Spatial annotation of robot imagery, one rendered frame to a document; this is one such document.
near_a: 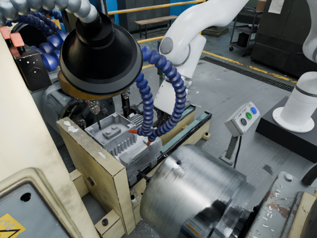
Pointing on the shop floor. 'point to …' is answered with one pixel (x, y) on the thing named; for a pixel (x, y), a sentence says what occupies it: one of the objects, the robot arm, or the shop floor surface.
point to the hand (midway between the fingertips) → (160, 124)
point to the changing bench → (154, 22)
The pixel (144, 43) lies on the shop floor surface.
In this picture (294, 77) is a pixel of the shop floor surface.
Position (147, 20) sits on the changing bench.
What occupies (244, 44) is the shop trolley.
